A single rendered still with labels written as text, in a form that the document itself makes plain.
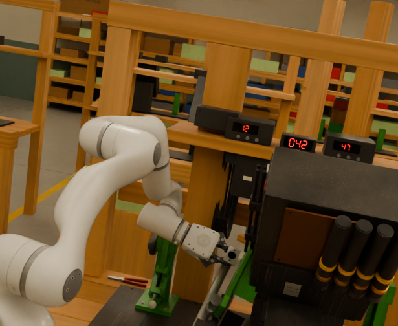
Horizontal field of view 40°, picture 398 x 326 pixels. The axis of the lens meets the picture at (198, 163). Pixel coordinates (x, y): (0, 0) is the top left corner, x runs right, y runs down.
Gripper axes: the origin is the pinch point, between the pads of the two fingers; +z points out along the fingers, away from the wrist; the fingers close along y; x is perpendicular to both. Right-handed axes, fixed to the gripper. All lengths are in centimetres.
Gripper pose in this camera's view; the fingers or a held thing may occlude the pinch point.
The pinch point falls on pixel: (228, 256)
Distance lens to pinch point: 177.2
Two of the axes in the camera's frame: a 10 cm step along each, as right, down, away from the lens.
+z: 8.9, 4.4, -0.9
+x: -1.6, 4.9, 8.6
